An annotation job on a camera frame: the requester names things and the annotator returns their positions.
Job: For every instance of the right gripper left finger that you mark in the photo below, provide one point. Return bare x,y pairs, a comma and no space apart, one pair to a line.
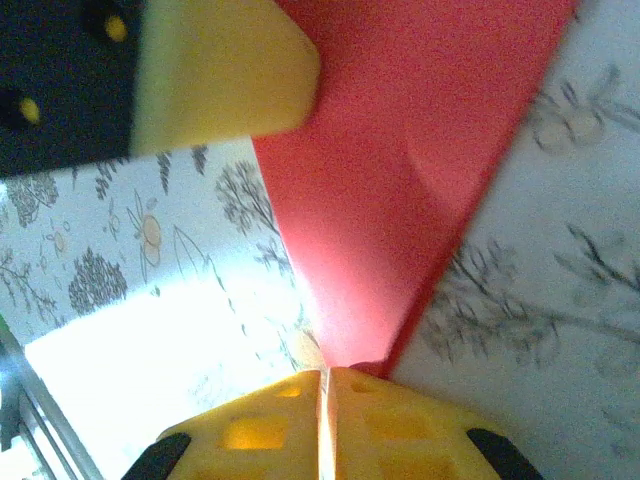
260,440

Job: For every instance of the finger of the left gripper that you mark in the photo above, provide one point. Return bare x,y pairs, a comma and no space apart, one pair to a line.
225,70

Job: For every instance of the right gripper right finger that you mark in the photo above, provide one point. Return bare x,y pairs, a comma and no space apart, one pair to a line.
400,440

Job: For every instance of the red cloth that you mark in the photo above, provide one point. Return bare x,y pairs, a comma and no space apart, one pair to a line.
390,150

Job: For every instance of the floral patterned table cover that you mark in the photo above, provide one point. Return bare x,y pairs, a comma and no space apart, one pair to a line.
150,210

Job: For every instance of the aluminium frame rail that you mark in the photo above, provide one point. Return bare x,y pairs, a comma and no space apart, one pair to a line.
45,425

